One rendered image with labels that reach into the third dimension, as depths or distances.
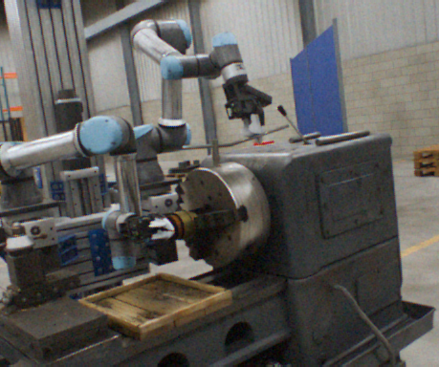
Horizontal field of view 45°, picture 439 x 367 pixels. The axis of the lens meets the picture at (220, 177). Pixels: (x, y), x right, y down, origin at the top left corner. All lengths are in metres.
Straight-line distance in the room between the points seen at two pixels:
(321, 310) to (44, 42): 1.47
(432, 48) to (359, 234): 10.82
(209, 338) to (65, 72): 1.25
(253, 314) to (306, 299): 0.18
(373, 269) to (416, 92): 10.94
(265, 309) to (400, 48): 11.58
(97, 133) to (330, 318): 0.95
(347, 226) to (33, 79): 1.32
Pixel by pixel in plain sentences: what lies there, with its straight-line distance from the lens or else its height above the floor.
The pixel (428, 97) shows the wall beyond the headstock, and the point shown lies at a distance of 12.64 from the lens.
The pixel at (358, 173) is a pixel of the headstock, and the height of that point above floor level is 1.14.
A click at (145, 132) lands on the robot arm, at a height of 1.36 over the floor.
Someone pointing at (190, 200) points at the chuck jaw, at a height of 1.14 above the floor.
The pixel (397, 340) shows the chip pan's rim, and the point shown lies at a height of 0.56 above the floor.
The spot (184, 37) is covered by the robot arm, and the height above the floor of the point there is 1.70.
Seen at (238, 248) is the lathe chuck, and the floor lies 1.00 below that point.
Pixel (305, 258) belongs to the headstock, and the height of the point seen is 0.93.
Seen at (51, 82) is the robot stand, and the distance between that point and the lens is 2.26.
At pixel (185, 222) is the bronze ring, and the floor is 1.10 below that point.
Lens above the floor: 1.38
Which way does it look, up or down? 6 degrees down
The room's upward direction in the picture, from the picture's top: 7 degrees counter-clockwise
